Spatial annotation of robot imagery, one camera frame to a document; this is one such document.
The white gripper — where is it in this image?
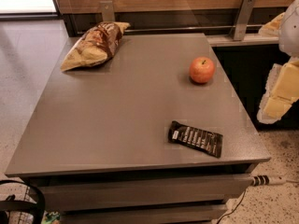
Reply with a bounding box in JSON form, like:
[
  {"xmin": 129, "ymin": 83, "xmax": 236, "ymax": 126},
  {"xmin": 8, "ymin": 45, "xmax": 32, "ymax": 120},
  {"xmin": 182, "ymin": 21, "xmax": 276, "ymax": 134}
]
[{"xmin": 257, "ymin": 0, "xmax": 299, "ymax": 124}]

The black rxbar chocolate wrapper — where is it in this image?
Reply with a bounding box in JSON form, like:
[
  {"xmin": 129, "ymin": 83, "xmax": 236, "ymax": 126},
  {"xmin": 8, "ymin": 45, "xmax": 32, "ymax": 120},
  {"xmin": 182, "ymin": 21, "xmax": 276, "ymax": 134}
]
[{"xmin": 168, "ymin": 120, "xmax": 223, "ymax": 158}]

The brown chip bag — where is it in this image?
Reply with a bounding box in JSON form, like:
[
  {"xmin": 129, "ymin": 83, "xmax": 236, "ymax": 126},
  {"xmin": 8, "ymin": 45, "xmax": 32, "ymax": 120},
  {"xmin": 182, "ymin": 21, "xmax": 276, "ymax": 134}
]
[{"xmin": 61, "ymin": 21, "xmax": 130, "ymax": 72}]

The red apple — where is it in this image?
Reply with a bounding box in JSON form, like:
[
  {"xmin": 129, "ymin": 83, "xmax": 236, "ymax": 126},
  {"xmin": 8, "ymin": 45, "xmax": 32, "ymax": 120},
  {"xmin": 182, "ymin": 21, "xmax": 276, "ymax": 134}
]
[{"xmin": 189, "ymin": 57, "xmax": 216, "ymax": 84}]

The grey drawer cabinet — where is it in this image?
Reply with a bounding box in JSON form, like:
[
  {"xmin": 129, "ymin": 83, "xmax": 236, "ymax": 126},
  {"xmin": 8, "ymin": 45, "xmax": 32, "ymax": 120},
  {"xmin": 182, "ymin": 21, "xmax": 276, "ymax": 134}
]
[{"xmin": 7, "ymin": 34, "xmax": 270, "ymax": 224}]

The right metal bracket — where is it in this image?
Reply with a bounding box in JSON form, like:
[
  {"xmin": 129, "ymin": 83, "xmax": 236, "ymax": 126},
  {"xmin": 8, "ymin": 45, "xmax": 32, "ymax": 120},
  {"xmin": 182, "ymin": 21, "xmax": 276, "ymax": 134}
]
[{"xmin": 230, "ymin": 0, "xmax": 256, "ymax": 41}]

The metal bracket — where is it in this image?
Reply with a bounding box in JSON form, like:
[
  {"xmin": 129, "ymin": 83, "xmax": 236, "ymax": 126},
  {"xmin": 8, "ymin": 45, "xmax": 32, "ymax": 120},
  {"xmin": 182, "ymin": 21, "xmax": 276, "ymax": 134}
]
[
  {"xmin": 230, "ymin": 0, "xmax": 256, "ymax": 41},
  {"xmin": 100, "ymin": 0, "xmax": 115, "ymax": 21}
]

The black white striped cable plug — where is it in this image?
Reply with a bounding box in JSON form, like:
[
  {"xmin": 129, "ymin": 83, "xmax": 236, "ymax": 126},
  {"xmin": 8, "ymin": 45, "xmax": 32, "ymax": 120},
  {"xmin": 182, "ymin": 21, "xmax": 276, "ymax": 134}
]
[{"xmin": 251, "ymin": 175, "xmax": 296, "ymax": 187}]

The left metal bracket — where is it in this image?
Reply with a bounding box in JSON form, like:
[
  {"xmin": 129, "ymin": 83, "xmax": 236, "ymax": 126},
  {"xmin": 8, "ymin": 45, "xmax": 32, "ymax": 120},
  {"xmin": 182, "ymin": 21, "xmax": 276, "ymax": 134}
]
[{"xmin": 100, "ymin": 0, "xmax": 115, "ymax": 21}]

